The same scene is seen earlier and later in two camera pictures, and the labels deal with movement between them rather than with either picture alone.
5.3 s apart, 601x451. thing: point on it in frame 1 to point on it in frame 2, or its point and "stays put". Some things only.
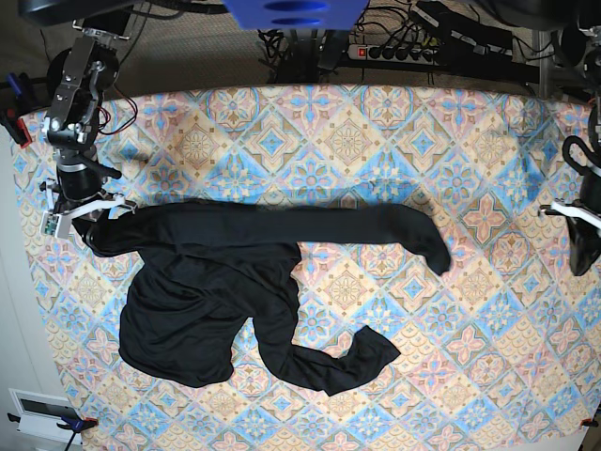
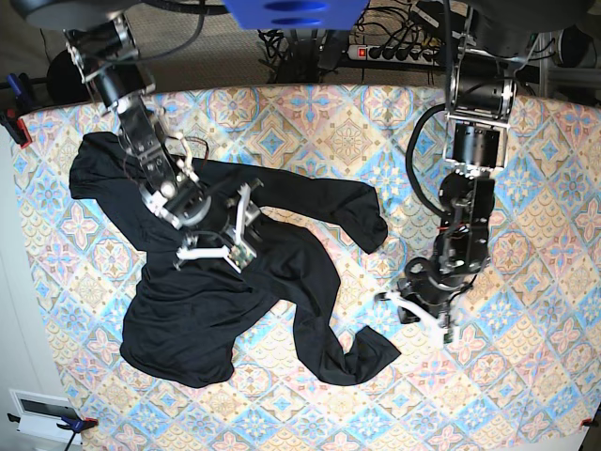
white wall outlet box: (40, 412) stays put
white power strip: (392, 54) stays put
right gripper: (584, 237) to (432, 290)
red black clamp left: (16, 127) stays put
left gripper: (81, 181) to (225, 219)
